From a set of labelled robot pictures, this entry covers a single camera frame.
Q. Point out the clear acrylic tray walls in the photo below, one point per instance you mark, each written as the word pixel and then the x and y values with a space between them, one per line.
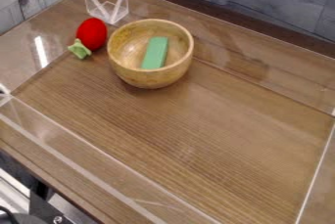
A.
pixel 229 147

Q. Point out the black metal table bracket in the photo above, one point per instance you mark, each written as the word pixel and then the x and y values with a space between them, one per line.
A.
pixel 44 211

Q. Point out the red plush strawberry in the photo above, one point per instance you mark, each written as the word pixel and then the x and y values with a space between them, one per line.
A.
pixel 91 36

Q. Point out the brown wooden bowl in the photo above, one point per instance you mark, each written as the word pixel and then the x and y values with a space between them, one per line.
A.
pixel 126 46

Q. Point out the green rectangular stick block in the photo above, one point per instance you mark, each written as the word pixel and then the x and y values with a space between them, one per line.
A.
pixel 155 53

